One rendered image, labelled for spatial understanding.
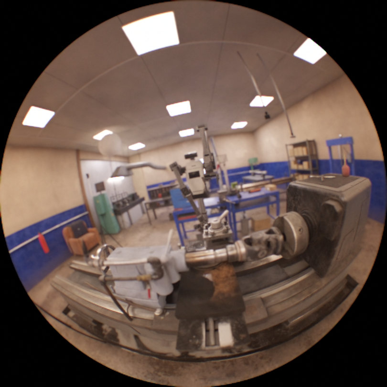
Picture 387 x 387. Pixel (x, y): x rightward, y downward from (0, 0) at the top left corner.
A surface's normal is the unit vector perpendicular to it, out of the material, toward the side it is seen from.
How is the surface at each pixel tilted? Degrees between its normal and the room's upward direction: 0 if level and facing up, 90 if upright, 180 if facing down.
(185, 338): 0
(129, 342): 0
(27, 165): 90
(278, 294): 0
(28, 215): 90
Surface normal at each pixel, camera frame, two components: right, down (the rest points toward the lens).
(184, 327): -0.19, -0.97
